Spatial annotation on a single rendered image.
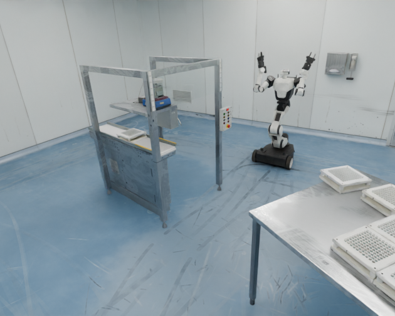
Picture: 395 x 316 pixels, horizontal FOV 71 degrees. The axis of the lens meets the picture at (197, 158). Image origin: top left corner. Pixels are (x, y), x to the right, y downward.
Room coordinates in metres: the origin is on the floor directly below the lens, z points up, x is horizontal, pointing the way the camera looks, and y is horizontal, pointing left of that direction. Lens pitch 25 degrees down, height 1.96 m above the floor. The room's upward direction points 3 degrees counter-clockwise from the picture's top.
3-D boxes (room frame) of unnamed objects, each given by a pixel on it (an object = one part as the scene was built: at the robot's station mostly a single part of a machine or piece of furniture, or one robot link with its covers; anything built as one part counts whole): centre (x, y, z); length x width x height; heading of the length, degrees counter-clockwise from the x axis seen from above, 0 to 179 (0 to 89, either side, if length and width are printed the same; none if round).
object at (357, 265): (1.06, -0.84, 0.87); 0.24 x 0.24 x 0.02; 22
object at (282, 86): (4.07, -1.31, 1.12); 0.34 x 0.30 x 0.36; 55
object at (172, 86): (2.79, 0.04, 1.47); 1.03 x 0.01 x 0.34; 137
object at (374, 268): (1.06, -0.84, 0.92); 0.25 x 0.24 x 0.02; 112
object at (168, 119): (2.77, 0.29, 1.14); 0.22 x 0.11 x 0.20; 47
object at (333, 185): (1.79, -1.08, 0.87); 0.24 x 0.24 x 0.02; 12
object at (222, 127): (3.17, -0.35, 0.97); 0.17 x 0.06 x 0.26; 137
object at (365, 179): (1.79, -1.08, 0.92); 0.25 x 0.24 x 0.02; 102
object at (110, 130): (3.08, 0.80, 0.81); 1.35 x 0.25 x 0.05; 47
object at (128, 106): (2.81, 0.53, 1.25); 0.62 x 0.38 x 0.04; 47
